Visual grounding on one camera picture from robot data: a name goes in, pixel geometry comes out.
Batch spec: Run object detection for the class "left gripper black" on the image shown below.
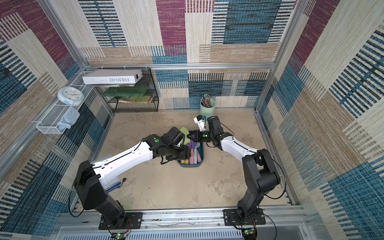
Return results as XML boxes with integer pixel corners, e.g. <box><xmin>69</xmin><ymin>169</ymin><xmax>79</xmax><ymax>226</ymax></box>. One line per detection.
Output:
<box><xmin>166</xmin><ymin>144</ymin><xmax>193</xmax><ymax>161</ymax></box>

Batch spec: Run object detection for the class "green trowel wooden handle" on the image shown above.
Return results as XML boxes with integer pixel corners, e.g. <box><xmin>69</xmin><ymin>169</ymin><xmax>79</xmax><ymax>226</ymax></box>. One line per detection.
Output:
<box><xmin>180</xmin><ymin>127</ymin><xmax>191</xmax><ymax>146</ymax></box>

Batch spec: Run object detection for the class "purple trowel pink handle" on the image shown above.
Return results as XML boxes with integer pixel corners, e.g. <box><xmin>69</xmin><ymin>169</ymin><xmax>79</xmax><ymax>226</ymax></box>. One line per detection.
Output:
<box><xmin>197</xmin><ymin>151</ymin><xmax>202</xmax><ymax>164</ymax></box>
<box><xmin>187</xmin><ymin>141</ymin><xmax>197</xmax><ymax>165</ymax></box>

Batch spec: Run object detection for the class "light blue trowel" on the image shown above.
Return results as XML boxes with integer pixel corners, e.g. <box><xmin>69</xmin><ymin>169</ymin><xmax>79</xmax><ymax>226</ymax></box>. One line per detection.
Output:
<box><xmin>194</xmin><ymin>143</ymin><xmax>200</xmax><ymax>165</ymax></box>

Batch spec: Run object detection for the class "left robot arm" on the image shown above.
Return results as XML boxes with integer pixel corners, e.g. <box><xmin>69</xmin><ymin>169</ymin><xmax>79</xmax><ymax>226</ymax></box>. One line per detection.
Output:
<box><xmin>74</xmin><ymin>127</ymin><xmax>190</xmax><ymax>229</ymax></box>

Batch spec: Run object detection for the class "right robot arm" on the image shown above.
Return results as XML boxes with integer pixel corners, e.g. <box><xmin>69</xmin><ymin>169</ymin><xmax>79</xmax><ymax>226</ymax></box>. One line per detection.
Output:
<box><xmin>188</xmin><ymin>115</ymin><xmax>281</xmax><ymax>226</ymax></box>

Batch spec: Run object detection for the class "dark teal storage box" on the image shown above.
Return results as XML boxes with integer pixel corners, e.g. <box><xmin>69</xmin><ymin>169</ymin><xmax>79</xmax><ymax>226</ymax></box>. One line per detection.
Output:
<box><xmin>178</xmin><ymin>141</ymin><xmax>204</xmax><ymax>168</ymax></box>

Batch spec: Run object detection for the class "white folio box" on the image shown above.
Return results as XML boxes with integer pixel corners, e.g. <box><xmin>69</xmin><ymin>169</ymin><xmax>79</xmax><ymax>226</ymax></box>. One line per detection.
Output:
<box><xmin>83</xmin><ymin>69</ymin><xmax>143</xmax><ymax>85</ymax></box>

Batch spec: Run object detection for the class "mint green pencil cup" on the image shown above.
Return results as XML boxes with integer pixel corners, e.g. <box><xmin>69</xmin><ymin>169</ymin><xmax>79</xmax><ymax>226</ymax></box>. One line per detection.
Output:
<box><xmin>200</xmin><ymin>99</ymin><xmax>216</xmax><ymax>118</ymax></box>

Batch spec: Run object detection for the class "colored pencils bundle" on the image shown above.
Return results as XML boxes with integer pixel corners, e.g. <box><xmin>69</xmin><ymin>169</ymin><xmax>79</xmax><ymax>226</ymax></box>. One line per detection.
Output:
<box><xmin>201</xmin><ymin>94</ymin><xmax>212</xmax><ymax>108</ymax></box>

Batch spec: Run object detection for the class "colourful book on shelf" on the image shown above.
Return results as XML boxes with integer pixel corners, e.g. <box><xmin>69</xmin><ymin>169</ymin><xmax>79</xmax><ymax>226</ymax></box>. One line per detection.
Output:
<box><xmin>116</xmin><ymin>96</ymin><xmax>153</xmax><ymax>104</ymax></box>

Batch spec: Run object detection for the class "open white book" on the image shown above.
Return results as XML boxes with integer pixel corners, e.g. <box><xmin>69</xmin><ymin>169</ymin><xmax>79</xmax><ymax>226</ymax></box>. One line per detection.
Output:
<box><xmin>91</xmin><ymin>153</ymin><xmax>124</xmax><ymax>193</ymax></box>

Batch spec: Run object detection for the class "green book on shelf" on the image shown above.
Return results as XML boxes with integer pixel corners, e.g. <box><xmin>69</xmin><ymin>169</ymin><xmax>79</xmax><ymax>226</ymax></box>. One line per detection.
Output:
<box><xmin>102</xmin><ymin>87</ymin><xmax>149</xmax><ymax>97</ymax></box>

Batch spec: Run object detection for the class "light blue cloth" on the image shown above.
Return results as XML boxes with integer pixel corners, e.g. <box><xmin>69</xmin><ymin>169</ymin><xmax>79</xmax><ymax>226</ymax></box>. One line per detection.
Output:
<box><xmin>58</xmin><ymin>107</ymin><xmax>80</xmax><ymax>131</ymax></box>

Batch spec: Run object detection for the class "white round clock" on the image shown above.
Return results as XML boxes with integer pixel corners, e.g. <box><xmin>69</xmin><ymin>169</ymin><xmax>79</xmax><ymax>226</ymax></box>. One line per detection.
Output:
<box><xmin>57</xmin><ymin>87</ymin><xmax>85</xmax><ymax>107</ymax></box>

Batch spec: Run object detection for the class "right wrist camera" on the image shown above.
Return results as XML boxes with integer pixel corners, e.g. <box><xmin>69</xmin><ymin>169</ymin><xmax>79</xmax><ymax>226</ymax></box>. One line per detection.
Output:
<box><xmin>194</xmin><ymin>115</ymin><xmax>206</xmax><ymax>132</ymax></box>

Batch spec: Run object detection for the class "black wire shelf rack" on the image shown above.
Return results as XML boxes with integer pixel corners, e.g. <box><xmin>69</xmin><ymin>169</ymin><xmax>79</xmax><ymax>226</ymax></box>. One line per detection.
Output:
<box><xmin>96</xmin><ymin>68</ymin><xmax>159</xmax><ymax>114</ymax></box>

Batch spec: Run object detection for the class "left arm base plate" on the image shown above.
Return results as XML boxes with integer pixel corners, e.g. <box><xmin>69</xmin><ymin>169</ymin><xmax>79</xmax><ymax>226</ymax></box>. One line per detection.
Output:
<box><xmin>99</xmin><ymin>212</ymin><xmax>143</xmax><ymax>231</ymax></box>

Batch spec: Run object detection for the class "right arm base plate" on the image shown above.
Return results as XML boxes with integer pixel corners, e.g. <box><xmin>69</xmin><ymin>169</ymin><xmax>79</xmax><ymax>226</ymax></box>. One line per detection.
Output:
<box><xmin>223</xmin><ymin>208</ymin><xmax>266</xmax><ymax>227</ymax></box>

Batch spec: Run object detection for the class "white wire basket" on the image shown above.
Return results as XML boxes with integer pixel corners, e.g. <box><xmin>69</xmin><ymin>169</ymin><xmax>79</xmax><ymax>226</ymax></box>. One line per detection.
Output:
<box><xmin>36</xmin><ymin>84</ymin><xmax>93</xmax><ymax>135</ymax></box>

